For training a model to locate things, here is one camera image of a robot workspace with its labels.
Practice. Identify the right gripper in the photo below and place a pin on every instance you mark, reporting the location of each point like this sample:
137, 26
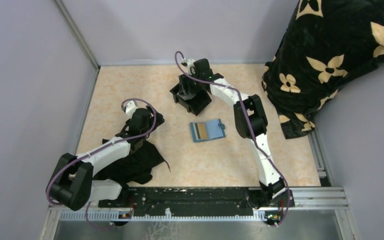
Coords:
185, 80

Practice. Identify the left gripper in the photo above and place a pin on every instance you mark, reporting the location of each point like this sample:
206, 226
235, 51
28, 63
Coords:
159, 120

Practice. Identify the black card tray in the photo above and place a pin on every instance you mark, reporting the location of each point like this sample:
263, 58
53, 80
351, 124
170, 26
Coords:
196, 104

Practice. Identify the yellow credit card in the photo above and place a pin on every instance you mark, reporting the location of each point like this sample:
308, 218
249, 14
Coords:
201, 131

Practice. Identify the blue card holder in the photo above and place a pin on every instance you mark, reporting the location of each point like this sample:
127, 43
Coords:
215, 130

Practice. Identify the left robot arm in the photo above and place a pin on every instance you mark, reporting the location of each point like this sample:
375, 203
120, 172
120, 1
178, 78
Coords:
72, 183

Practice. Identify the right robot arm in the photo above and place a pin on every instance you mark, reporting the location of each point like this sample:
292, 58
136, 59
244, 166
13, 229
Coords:
250, 123

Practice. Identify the black cloth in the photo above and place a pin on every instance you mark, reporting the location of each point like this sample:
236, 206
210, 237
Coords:
137, 167

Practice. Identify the black floral blanket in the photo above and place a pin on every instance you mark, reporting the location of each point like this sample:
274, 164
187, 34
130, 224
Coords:
327, 44

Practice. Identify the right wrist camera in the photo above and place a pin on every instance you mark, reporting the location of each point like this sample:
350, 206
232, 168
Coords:
189, 64

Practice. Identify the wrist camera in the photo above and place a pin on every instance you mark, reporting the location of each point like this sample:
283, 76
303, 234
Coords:
129, 108
189, 64

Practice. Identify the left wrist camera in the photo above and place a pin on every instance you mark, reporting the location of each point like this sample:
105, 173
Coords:
129, 108

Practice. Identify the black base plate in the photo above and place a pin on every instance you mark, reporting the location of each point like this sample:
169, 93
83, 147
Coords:
196, 202

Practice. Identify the aluminium frame rail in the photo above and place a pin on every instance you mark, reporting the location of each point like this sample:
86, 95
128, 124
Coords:
306, 199

